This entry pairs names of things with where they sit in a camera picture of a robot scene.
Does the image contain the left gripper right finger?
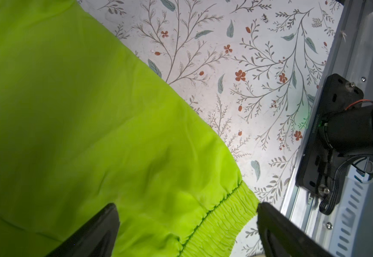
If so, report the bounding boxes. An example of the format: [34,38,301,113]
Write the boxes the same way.
[257,202,331,257]

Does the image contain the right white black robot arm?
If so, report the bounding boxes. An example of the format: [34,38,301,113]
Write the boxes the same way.
[318,105,373,156]

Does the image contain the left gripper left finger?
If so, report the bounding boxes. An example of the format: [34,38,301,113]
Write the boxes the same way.
[48,203,120,257]

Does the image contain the lime green shorts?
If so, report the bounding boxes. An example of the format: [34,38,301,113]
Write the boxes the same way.
[0,1,258,257]

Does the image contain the floral table mat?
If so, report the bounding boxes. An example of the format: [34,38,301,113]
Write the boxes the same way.
[77,0,345,257]

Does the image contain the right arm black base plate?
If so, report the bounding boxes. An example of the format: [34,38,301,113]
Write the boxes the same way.
[296,73,364,198]

